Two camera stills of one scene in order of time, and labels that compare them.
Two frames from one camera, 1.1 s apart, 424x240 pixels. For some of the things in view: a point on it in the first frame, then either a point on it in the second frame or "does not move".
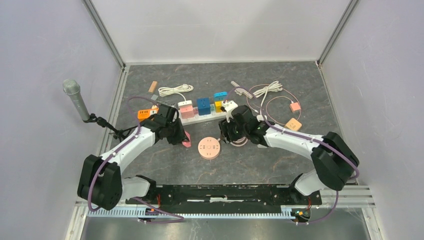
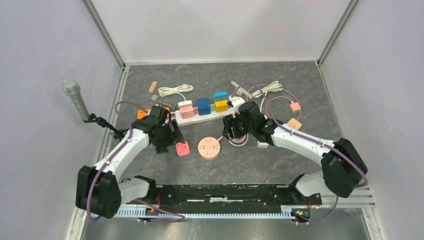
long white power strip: [198, 118] does not move
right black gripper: [225, 127] does not move
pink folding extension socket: [187, 144] → [182, 148]
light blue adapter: [220, 96] does not move
